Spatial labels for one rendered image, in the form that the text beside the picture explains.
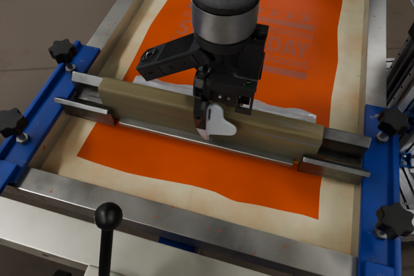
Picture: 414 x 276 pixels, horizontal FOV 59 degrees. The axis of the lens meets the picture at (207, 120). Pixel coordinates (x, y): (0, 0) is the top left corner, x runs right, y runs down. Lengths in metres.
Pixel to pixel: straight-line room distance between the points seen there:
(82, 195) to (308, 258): 0.34
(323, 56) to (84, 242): 0.58
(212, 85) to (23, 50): 2.02
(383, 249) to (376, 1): 0.57
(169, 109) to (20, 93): 1.67
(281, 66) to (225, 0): 0.42
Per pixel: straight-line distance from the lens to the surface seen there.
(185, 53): 0.45
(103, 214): 0.37
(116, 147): 0.66
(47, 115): 0.68
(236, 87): 0.46
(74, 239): 0.51
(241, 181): 0.61
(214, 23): 0.39
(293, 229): 0.59
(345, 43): 0.86
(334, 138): 0.61
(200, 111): 0.49
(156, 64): 0.48
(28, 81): 2.23
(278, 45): 0.82
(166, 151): 0.64
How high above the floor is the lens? 1.50
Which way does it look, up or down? 54 degrees down
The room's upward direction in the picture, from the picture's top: straight up
